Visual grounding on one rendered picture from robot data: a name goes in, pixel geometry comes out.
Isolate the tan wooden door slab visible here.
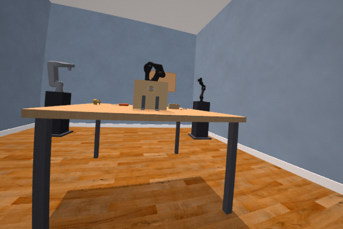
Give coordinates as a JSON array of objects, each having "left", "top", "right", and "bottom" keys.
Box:
[{"left": 132, "top": 79, "right": 168, "bottom": 110}]

